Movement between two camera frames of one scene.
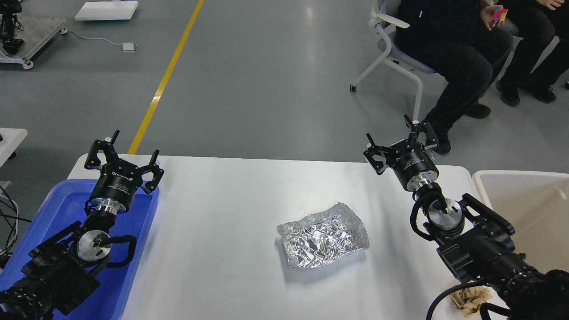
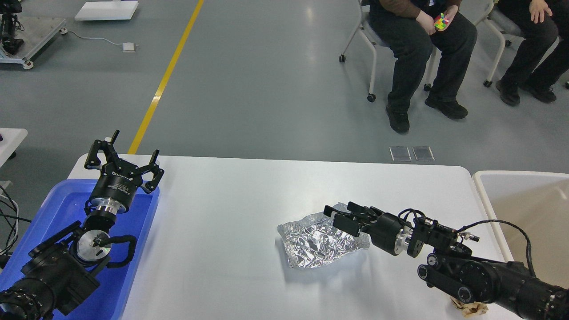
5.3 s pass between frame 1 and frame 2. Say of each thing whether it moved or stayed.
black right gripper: moved
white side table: stayed
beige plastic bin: stayed
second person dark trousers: stayed
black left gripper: stayed
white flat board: stayed
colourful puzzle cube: moved
